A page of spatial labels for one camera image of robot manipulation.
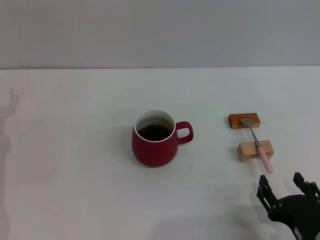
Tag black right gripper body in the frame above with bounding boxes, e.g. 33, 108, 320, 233
266, 194, 320, 240

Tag pink handled metal spoon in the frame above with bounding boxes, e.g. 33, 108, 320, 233
240, 118, 274, 173

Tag red ceramic cup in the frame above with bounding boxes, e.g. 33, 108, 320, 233
131, 109, 194, 168

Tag light notched wooden block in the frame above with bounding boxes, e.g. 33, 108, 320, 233
237, 140, 274, 163

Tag dark orange wooden block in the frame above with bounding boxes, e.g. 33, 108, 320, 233
228, 112, 261, 130

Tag dark coffee liquid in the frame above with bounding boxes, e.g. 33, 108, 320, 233
136, 124, 173, 142

